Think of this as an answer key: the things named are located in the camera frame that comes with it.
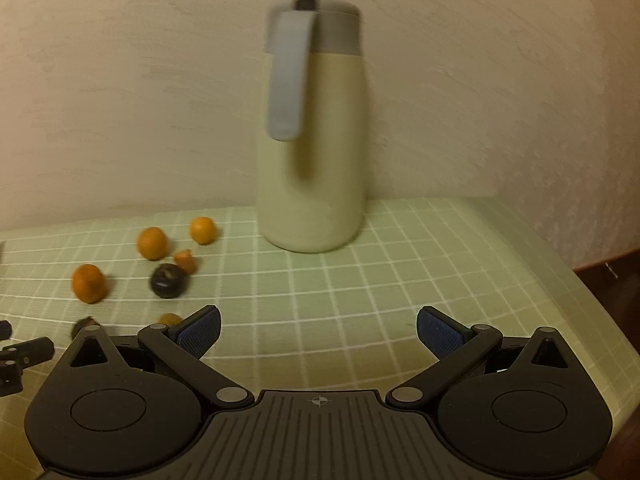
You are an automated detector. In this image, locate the green-brown kiwi fruit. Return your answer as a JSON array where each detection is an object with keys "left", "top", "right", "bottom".
[{"left": 157, "top": 313, "right": 182, "bottom": 327}]

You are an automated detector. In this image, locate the dark mangosteen far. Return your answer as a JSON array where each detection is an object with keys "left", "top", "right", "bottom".
[{"left": 149, "top": 263, "right": 190, "bottom": 299}]

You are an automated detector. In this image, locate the dark mangosteen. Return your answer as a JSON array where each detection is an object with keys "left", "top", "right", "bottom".
[
  {"left": 70, "top": 316, "right": 100, "bottom": 340},
  {"left": 149, "top": 263, "right": 190, "bottom": 299}
]

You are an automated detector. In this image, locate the dark mangosteen near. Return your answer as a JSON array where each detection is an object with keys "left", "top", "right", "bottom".
[{"left": 70, "top": 316, "right": 100, "bottom": 340}]

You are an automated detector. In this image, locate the orange carrot chunk far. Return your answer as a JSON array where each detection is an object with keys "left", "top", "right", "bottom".
[{"left": 174, "top": 249, "right": 198, "bottom": 275}]

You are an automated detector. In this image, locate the orange mandarin left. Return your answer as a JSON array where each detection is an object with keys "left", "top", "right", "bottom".
[{"left": 72, "top": 263, "right": 108, "bottom": 304}]

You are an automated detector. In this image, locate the orange mandarin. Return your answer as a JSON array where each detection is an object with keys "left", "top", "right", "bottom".
[
  {"left": 137, "top": 226, "right": 169, "bottom": 261},
  {"left": 190, "top": 217, "right": 218, "bottom": 245},
  {"left": 72, "top": 263, "right": 108, "bottom": 304}
]

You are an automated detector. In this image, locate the orange mandarin far middle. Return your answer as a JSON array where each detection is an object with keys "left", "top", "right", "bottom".
[{"left": 137, "top": 226, "right": 169, "bottom": 261}]

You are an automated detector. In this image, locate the green white grid tablecloth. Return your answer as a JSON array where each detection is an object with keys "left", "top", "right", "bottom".
[{"left": 1, "top": 198, "right": 639, "bottom": 479}]

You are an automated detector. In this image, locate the orange mandarin far right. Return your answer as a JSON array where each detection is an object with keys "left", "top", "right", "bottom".
[{"left": 190, "top": 217, "right": 218, "bottom": 245}]

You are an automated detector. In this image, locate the cream thermos jug grey handle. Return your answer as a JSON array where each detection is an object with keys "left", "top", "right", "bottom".
[{"left": 256, "top": 0, "right": 370, "bottom": 254}]

